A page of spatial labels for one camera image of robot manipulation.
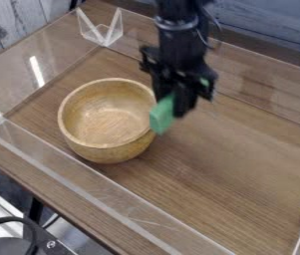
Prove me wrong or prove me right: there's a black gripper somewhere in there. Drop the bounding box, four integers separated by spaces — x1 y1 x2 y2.
141 18 217 118

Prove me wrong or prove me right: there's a brown wooden bowl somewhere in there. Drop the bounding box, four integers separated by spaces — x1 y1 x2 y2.
58 78 154 164

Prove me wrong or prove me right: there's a black cable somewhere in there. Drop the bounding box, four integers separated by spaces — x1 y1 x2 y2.
0 216 41 255

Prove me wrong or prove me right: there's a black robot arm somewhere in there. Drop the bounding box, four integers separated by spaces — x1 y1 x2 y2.
141 0 221 118

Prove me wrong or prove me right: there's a clear acrylic corner bracket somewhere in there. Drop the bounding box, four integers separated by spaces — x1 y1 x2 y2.
77 8 124 47

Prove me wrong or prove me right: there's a clear acrylic tray wall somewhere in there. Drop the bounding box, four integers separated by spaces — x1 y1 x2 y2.
0 112 235 255

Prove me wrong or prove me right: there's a green rectangular block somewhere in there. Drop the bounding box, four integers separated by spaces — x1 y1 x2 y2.
150 79 215 134

